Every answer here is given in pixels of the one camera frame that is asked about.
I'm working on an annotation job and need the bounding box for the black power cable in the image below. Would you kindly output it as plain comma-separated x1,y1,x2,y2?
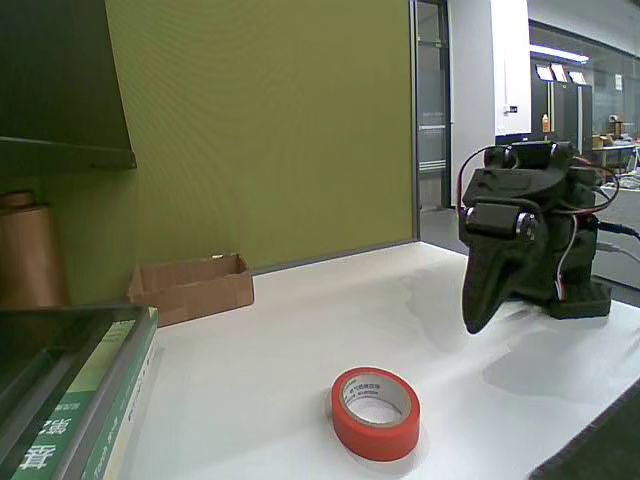
597,221,640,239

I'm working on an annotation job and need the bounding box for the grey framed glass door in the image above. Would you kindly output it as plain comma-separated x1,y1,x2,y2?
408,0,454,240

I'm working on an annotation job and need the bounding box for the distant cluttered white desk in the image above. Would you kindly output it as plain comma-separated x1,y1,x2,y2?
592,132,640,174

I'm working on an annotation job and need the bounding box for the dark green shelf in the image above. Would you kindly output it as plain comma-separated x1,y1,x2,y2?
0,0,138,174

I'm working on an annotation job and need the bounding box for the red roll of tape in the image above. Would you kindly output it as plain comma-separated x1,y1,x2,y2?
330,366,422,462

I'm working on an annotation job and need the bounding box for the green cover Chinese title book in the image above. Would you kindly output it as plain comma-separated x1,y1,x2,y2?
9,317,151,480

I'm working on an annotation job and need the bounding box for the copper brown cylinder bottle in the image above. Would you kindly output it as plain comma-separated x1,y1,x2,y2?
0,192,71,309

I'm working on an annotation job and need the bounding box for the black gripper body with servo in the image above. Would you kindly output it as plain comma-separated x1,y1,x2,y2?
457,199,525,249

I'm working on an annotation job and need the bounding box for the red black gripper servo wire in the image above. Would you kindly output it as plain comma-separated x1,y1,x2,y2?
456,146,504,221

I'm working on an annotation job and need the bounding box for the black storage cabinet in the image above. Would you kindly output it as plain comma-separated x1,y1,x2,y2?
530,77,594,156

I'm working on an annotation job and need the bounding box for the olive green partition panel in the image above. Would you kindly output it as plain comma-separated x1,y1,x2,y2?
104,0,419,276

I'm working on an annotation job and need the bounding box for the shallow cardboard box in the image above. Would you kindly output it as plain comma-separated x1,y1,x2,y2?
125,252,255,329

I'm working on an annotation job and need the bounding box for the white ceiling light strip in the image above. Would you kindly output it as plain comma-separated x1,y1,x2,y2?
528,43,590,65

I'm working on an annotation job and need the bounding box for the green white spine book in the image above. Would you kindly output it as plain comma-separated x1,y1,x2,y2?
79,305,166,480

